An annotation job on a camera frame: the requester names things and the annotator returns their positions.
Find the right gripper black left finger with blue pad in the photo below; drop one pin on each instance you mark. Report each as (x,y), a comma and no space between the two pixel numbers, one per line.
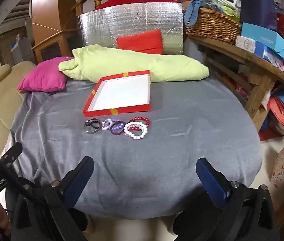
(70,188)

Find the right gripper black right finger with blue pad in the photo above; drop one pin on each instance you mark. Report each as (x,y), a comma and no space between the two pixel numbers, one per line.
(217,186)

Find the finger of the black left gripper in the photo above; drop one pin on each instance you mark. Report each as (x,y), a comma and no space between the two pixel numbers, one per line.
(12,154)

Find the grey metal bangle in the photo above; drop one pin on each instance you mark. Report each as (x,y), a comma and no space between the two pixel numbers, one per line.
(92,126)

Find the dark maroon bangle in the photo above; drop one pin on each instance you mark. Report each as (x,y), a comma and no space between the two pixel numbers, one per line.
(117,128)

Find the red shallow jewelry box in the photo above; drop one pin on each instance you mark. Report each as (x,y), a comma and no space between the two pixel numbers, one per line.
(119,94)

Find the beige leather sofa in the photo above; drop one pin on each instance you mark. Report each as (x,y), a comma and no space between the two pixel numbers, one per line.
(10,98)

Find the grey bed blanket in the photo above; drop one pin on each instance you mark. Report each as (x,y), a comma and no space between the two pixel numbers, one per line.
(139,179)

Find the magenta cushion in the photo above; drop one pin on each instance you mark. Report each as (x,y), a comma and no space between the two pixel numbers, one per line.
(45,77)

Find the wooden side table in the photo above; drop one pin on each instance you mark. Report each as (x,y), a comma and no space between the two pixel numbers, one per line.
(262,76)

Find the light green pillow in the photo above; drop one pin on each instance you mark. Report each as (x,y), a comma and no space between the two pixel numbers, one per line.
(94,62)

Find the white patterned box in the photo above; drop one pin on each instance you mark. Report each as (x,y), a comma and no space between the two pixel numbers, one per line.
(245,43)

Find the brown wooden cabinet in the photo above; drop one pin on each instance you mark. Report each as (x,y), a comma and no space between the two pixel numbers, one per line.
(54,24)

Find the light blue flat box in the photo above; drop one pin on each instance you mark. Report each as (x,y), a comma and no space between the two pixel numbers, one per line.
(265,36)

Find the red cushion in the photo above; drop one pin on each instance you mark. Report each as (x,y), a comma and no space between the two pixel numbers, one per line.
(147,42)

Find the wicker basket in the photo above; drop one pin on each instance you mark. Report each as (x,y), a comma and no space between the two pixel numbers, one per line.
(214,25)

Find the blue cloth in basket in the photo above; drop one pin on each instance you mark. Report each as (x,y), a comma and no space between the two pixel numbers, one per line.
(192,10)

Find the navy blue bag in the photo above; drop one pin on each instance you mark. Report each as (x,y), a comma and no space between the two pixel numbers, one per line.
(259,12)

